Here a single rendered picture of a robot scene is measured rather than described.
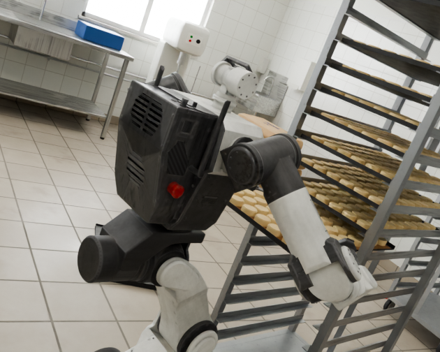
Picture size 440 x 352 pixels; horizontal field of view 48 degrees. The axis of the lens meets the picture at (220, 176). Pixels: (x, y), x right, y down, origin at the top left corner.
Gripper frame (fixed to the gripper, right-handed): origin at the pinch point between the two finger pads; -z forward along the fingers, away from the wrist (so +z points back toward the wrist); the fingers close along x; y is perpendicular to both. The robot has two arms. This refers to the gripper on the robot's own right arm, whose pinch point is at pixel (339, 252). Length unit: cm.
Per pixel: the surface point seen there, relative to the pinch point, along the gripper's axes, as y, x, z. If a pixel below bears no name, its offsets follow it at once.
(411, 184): -16.7, 25.3, -16.1
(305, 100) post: 23, 37, -37
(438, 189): -32, 25, -32
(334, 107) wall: -48, 21, -391
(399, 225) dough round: -24.8, 7.8, -29.7
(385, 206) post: -8.4, 17.4, -5.5
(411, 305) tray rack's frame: -52, -26, -48
